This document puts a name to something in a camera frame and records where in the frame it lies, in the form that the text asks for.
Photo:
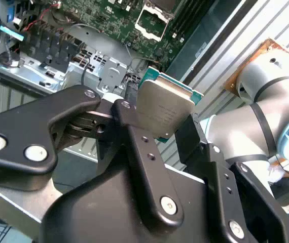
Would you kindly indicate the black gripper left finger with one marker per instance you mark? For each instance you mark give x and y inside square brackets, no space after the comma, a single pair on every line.
[20,126]

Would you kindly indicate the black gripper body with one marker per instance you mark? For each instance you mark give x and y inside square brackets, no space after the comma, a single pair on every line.
[104,215]

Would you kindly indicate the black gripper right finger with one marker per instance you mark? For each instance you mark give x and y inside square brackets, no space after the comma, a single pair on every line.
[218,177]

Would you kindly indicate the metal socket cover frame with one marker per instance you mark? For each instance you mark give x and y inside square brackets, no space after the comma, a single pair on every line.
[147,31]

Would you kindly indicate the CPU with silver top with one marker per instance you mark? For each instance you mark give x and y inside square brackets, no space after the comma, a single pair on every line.
[164,108]

